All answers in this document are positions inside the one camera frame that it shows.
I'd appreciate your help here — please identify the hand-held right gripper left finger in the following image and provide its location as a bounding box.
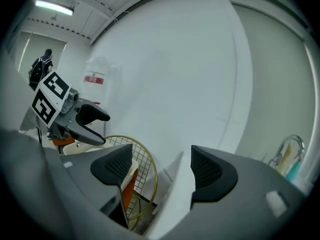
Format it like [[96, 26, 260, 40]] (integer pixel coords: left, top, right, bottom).
[[62, 144, 133, 229]]

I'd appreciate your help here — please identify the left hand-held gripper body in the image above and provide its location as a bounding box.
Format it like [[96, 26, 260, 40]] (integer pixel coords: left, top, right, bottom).
[[30, 69, 81, 140]]

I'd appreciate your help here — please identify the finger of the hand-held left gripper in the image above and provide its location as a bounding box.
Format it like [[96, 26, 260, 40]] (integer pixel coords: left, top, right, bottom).
[[67, 119, 106, 146], [74, 98, 111, 126]]

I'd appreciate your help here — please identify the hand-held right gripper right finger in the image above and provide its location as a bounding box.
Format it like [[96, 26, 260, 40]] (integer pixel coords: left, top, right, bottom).
[[159, 144, 307, 240]]

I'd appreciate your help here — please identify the orange chair seat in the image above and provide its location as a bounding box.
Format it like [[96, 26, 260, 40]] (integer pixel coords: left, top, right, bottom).
[[121, 170, 139, 218]]

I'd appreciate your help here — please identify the grey roller blind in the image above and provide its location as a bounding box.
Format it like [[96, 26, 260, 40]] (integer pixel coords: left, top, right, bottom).
[[18, 31, 68, 73], [231, 3, 316, 160]]

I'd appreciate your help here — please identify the chrome faucet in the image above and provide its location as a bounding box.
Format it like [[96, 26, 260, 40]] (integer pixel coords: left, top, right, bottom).
[[268, 134, 305, 170]]

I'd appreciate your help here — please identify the ceiling tube light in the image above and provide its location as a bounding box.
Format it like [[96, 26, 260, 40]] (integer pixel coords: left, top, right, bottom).
[[34, 0, 75, 16]]

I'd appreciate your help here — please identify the round wire basket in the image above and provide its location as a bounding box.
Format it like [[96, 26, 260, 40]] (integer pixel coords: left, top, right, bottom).
[[102, 134, 159, 229]]

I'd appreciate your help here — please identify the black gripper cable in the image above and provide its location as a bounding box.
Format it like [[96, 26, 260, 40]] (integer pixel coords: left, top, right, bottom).
[[36, 125, 44, 148]]

